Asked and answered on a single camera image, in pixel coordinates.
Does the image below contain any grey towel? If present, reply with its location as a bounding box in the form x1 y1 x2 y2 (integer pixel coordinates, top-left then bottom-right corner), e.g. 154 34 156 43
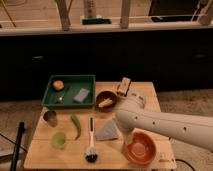
96 120 118 141

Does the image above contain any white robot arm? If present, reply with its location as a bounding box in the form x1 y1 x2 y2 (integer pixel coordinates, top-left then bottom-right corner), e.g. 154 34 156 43
115 98 213 152

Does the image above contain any green plastic cup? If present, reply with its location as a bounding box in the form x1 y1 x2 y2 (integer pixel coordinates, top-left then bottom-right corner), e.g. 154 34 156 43
51 132 66 149

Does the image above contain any metal cup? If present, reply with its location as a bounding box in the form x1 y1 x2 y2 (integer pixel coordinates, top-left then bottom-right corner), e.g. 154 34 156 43
43 110 58 127

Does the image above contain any yellow corn piece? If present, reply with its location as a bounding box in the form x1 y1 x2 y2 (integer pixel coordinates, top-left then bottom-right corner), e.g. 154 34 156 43
98 98 113 108

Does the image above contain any dark brown bowl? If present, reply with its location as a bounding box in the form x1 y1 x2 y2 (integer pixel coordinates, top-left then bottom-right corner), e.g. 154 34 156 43
96 91 117 112

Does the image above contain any toy bus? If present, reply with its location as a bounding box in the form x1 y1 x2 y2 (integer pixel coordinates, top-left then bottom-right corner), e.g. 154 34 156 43
117 77 131 96

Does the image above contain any grey sponge block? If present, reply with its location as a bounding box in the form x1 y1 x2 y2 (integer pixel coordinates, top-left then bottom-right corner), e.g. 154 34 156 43
74 88 90 103

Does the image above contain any green plastic tray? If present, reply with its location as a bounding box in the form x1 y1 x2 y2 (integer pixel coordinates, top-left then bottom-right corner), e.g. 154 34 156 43
42 75 96 109

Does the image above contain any orange fruit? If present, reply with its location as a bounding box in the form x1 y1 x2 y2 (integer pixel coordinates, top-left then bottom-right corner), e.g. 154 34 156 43
52 80 64 91

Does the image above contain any black pole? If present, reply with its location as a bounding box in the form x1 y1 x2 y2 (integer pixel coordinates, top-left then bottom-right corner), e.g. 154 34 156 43
10 122 25 171

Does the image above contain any green base stand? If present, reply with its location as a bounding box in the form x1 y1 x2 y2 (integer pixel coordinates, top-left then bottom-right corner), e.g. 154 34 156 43
82 18 112 25

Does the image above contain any dish brush white handle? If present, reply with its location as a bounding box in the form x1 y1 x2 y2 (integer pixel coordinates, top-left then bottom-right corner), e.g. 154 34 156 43
85 117 98 163

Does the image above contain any black cable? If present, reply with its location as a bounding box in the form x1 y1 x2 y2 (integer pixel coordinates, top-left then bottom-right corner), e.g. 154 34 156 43
175 158 198 171

